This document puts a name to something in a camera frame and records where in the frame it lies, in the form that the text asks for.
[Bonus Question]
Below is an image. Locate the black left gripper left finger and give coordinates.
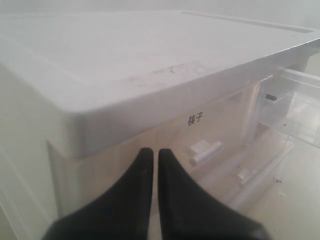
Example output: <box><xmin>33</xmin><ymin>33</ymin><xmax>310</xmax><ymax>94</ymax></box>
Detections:
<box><xmin>43</xmin><ymin>148</ymin><xmax>154</xmax><ymax>240</ymax></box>

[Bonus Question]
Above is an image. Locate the middle wide clear drawer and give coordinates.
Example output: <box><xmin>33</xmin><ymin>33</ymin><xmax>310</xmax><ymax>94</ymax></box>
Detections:
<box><xmin>197</xmin><ymin>130</ymin><xmax>295</xmax><ymax>213</ymax></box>

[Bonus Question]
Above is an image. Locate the white translucent drawer cabinet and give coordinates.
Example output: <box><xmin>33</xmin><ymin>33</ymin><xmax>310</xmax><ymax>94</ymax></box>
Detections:
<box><xmin>0</xmin><ymin>11</ymin><xmax>320</xmax><ymax>240</ymax></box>

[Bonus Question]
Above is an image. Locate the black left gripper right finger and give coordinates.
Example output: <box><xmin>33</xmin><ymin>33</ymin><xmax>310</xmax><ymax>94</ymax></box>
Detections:
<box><xmin>157</xmin><ymin>149</ymin><xmax>271</xmax><ymax>240</ymax></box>

